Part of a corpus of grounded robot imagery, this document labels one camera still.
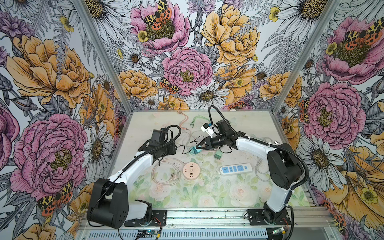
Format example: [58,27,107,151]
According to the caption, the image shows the green multi-head usb cable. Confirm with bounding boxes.
[191,115,212,127]

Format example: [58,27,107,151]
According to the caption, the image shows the white power strip cord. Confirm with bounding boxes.
[253,137,278,182]

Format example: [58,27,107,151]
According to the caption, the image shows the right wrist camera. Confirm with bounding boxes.
[201,123,215,138]

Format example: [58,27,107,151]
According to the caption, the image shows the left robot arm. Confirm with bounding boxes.
[87,140,177,229]

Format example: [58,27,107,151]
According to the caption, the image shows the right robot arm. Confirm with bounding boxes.
[196,120,309,225]

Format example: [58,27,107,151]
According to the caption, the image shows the white blue power strip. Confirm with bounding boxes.
[219,163,253,176]

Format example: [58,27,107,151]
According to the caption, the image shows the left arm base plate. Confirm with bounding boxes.
[124,209,168,227]

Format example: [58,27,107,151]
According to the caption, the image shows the pink socket power cord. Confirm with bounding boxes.
[150,157,186,187]

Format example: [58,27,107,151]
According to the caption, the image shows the aluminium front rail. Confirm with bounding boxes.
[76,206,335,230]

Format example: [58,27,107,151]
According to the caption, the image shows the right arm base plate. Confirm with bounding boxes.
[246,209,292,226]

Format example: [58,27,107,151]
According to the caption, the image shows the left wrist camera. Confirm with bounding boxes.
[150,130,167,145]

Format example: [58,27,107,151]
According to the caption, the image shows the green charger plug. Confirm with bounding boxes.
[214,150,223,160]

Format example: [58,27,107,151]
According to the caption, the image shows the black usb cable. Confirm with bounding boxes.
[175,134,205,155]

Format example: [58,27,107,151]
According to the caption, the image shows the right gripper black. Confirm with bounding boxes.
[195,133,227,151]

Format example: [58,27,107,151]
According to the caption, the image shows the round pink power socket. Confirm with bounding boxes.
[182,162,201,181]

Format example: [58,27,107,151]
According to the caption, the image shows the teal charger with white cable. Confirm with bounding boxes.
[190,147,202,155]

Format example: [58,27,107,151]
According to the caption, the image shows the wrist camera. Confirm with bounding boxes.
[150,130,167,145]
[201,123,215,138]

